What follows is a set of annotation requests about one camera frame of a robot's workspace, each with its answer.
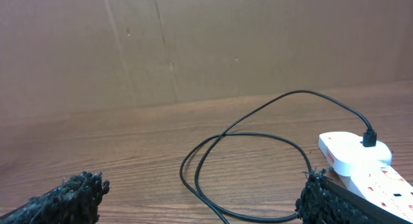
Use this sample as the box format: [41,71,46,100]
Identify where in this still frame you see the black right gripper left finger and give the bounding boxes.
[1,171,110,224]

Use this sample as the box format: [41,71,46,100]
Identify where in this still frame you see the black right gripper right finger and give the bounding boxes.
[295,169,410,224]

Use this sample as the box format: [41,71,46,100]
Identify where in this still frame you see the white charger adapter plug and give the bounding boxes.
[318,132,392,177]

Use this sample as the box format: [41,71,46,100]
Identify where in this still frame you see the white power strip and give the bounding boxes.
[340,166,412,223]

